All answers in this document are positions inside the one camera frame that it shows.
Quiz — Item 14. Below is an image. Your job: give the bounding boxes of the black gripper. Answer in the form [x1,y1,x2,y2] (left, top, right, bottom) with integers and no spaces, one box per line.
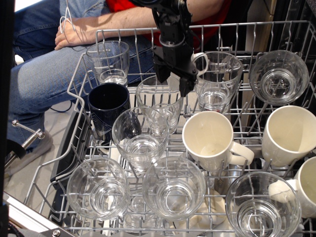
[152,23,197,97]

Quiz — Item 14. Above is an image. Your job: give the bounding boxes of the clear glass cup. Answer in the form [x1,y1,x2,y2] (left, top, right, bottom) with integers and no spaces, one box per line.
[112,107,169,173]
[86,40,129,86]
[67,157,130,220]
[249,50,309,106]
[195,51,243,114]
[142,156,206,221]
[136,75,183,134]
[225,171,301,237]

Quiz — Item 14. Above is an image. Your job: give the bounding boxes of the person's bare forearm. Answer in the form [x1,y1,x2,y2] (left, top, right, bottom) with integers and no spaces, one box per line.
[86,0,224,35]

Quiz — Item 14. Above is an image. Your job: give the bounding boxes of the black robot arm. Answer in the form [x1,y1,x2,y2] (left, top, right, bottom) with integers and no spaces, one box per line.
[132,0,198,97]

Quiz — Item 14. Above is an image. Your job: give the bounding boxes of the person's bare hand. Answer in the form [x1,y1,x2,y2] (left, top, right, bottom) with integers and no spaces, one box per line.
[55,17,98,50]

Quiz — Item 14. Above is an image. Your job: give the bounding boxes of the white mug back centre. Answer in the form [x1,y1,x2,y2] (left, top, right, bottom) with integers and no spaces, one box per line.
[170,51,209,91]

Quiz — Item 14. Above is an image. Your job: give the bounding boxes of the red shirt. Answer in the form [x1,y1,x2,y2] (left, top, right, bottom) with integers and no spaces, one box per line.
[106,0,233,53]

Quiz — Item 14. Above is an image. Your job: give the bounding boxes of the cream mug centre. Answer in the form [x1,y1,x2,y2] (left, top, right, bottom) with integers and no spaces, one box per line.
[182,111,254,173]

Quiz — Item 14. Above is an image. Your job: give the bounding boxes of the cream mug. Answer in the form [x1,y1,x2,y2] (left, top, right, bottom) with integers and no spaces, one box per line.
[182,111,254,173]
[262,105,316,167]

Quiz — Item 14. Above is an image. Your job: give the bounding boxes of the dark blue ceramic mug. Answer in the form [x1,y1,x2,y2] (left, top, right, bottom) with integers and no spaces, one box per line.
[87,83,130,144]

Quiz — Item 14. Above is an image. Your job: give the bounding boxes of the cream mug right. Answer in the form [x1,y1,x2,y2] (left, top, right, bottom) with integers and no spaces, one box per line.
[262,105,316,167]

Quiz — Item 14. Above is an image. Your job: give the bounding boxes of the blue jeans legs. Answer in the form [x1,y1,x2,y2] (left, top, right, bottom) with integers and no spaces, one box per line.
[7,0,165,151]

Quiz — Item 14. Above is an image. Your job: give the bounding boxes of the white cloth under rack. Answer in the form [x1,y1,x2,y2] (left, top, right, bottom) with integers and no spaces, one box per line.
[169,189,227,230]

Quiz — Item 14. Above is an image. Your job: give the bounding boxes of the cream mug right edge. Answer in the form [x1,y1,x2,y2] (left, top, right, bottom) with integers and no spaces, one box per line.
[268,156,316,219]

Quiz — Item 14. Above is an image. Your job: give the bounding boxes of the grey wire dishwasher rack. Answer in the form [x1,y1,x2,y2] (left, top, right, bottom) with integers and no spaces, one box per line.
[25,20,316,237]

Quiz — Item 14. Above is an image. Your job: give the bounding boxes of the chrome metal handle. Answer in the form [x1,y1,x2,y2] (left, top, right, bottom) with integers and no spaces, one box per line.
[4,119,46,171]

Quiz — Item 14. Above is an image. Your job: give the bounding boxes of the black post foreground left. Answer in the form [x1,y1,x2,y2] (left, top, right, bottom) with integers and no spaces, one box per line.
[0,0,15,237]

